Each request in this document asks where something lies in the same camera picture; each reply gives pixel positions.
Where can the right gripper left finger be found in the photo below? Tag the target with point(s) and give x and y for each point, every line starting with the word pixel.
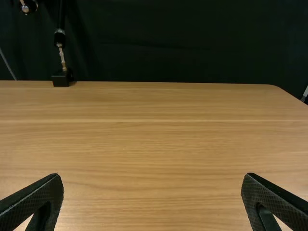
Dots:
pixel 26 207

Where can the black clamp stand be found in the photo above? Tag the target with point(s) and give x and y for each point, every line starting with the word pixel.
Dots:
pixel 60 80

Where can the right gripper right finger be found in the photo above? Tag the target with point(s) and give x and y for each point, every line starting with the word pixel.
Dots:
pixel 272 195

